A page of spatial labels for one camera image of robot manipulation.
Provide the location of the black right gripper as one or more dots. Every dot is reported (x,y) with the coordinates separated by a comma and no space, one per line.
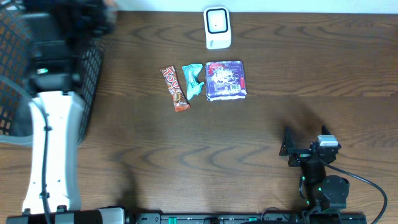
(300,155)

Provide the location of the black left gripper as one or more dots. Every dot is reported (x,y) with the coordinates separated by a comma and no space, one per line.
(83,13)

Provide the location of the purple sanitary pad pack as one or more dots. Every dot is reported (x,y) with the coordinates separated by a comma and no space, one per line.
(225,80)

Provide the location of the teal flushable wipes pack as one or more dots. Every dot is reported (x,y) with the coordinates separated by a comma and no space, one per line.
(191,72)

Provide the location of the chocolate bar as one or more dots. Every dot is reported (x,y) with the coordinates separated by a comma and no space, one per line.
(171,79)

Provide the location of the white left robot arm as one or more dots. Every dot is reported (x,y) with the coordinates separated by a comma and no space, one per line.
(53,194)

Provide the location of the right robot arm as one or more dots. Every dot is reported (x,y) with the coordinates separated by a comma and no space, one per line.
(324,193)

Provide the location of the white barcode scanner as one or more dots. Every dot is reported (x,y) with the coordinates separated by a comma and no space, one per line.
(217,28)

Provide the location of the grey plastic shopping basket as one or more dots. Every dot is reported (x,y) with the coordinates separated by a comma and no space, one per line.
(12,77)

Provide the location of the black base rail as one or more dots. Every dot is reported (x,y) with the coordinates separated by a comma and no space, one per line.
(269,217)

